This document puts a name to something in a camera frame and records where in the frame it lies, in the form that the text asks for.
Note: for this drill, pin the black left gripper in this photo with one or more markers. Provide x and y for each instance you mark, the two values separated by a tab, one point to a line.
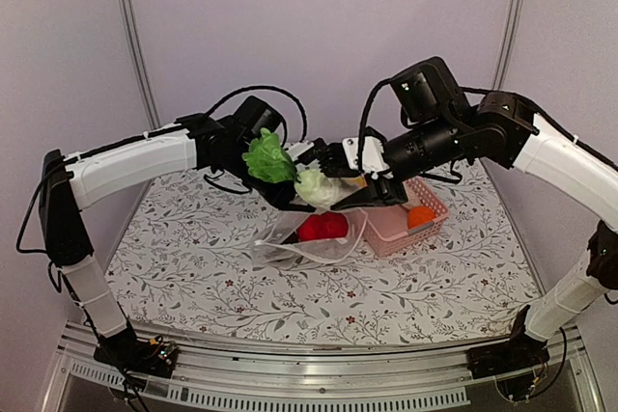
283	197

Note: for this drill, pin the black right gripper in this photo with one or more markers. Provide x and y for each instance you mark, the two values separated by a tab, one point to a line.
377	193

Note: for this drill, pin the red toy strawberry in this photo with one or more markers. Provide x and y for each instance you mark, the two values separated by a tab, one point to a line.
333	225

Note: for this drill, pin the white toy radish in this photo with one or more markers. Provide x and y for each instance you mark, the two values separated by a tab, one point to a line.
266	160

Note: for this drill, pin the clear zip top bag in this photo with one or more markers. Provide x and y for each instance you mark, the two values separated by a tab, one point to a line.
275	242

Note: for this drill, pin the red toy tomato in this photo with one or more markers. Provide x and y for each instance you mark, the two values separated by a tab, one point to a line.
311	229

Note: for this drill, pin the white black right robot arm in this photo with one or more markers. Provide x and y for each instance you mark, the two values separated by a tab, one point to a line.
512	131

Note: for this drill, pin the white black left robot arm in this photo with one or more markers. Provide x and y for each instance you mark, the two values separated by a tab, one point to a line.
73	183

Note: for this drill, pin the pink plastic basket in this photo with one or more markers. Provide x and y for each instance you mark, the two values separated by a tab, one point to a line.
387	231

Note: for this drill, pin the orange toy fruit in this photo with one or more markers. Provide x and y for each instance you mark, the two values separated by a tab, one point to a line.
419	215

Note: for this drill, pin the floral patterned table mat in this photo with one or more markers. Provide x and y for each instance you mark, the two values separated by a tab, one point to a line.
185	262

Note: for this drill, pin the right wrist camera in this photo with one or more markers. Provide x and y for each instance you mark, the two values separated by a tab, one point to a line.
353	158

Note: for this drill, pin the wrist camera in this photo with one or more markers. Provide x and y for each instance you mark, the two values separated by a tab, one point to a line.
304	153
353	158

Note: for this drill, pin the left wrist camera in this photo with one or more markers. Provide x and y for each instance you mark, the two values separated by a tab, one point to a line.
304	153

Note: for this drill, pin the aluminium front rail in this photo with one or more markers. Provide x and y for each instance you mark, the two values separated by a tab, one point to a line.
216	373

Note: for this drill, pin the left aluminium frame post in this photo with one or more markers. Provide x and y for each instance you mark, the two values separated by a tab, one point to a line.
136	55

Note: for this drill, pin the aluminium frame post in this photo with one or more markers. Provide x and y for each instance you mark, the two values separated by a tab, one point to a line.
136	55
507	44

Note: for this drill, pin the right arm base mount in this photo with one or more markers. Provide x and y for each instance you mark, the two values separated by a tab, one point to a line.
512	355

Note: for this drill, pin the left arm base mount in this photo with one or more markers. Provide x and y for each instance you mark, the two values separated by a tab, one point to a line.
126	352

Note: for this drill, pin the right aluminium frame post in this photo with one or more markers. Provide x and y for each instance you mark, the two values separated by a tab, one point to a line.
507	44

